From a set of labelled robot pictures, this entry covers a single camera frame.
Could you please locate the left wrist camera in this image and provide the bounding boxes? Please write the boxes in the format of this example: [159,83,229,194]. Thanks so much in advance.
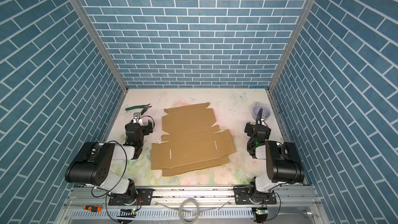
[131,112,143,125]

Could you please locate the orange black screwdriver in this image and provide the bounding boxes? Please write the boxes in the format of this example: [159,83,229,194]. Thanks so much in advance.
[84,205,102,213]

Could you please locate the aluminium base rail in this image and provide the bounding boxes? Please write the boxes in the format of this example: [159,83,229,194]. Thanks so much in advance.
[56,185,327,224]

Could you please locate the brown cardboard box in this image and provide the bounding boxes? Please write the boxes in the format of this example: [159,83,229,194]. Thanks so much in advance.
[151,102,236,177]

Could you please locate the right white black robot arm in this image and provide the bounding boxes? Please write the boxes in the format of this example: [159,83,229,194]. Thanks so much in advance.
[233,120,305,205]

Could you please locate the green handled pliers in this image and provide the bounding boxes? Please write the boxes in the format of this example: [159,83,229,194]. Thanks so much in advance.
[125,104,152,115]

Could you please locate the coiled grey cable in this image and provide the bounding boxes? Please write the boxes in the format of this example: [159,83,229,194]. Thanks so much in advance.
[155,198,231,224]

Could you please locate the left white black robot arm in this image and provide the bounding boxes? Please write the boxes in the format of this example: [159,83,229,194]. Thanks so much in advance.
[65,118,154,207]

